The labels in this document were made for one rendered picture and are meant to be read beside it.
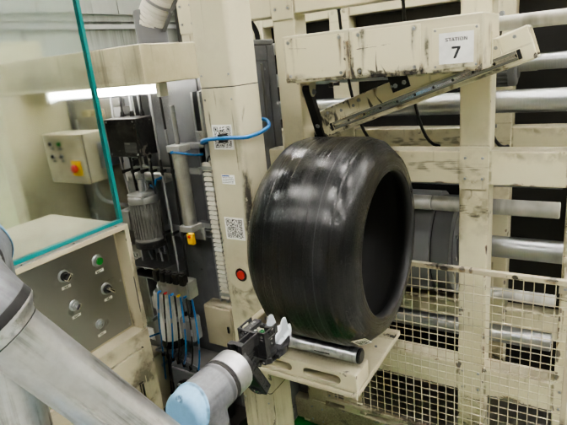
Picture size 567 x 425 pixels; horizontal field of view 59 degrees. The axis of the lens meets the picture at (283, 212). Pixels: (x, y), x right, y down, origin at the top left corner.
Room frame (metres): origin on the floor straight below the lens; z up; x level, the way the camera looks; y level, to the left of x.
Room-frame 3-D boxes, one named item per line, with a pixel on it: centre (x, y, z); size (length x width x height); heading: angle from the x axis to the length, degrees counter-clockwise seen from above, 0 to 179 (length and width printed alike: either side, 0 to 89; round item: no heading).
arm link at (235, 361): (0.88, 0.14, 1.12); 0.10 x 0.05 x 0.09; 57
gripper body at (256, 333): (0.95, 0.10, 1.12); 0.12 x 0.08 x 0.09; 147
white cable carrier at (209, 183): (1.58, 0.21, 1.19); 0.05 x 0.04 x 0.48; 147
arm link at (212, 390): (0.81, 0.19, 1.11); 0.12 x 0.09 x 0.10; 147
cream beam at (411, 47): (1.62, -0.37, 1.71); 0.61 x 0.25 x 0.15; 57
